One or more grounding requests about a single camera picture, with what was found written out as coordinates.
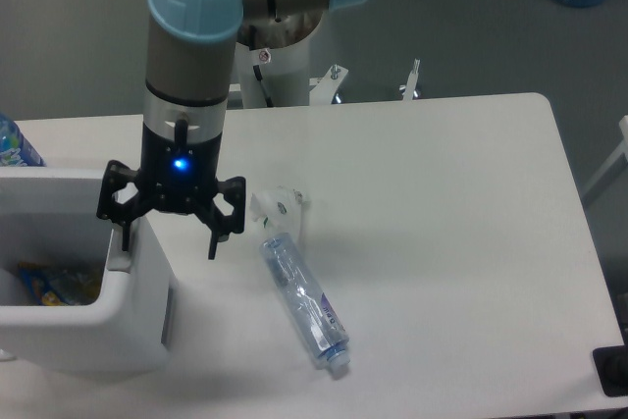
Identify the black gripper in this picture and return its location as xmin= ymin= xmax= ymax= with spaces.
xmin=96 ymin=126 xmax=246 ymax=260

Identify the white push-lid trash can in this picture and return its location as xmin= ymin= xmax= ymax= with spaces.
xmin=1 ymin=167 xmax=177 ymax=372

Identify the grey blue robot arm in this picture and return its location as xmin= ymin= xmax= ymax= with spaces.
xmin=96 ymin=0 xmax=367 ymax=251

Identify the crumpled white paper wrapper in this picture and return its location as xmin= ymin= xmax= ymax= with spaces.
xmin=249 ymin=186 xmax=311 ymax=243

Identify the colourful wrapper inside bin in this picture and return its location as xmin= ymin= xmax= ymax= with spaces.
xmin=18 ymin=262 xmax=103 ymax=307

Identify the blue labelled bottle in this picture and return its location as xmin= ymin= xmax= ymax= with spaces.
xmin=1 ymin=114 xmax=46 ymax=167

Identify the clear empty plastic bottle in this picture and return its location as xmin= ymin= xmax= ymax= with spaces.
xmin=259 ymin=233 xmax=350 ymax=379

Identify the black clamp at table edge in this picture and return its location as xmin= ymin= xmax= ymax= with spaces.
xmin=593 ymin=345 xmax=627 ymax=397

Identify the black cable on pedestal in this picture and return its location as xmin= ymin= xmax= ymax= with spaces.
xmin=247 ymin=24 xmax=275 ymax=109

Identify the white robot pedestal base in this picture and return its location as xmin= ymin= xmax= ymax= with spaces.
xmin=230 ymin=11 xmax=349 ymax=109

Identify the white frame at right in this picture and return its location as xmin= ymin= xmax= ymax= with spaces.
xmin=580 ymin=116 xmax=627 ymax=208

